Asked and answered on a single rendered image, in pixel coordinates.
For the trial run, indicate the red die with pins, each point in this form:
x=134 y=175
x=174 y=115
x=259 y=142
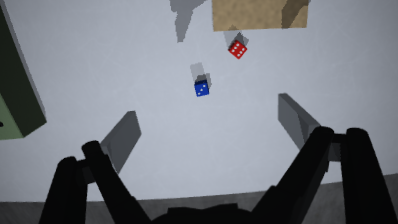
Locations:
x=237 y=49

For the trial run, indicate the blue die with white pips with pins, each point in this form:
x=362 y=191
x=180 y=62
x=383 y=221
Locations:
x=201 y=88

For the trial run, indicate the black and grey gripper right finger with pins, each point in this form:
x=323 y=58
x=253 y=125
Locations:
x=366 y=196

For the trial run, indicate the tan flat mat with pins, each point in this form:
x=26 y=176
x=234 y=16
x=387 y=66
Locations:
x=229 y=15

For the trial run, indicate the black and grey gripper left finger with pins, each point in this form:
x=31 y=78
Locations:
x=66 y=201

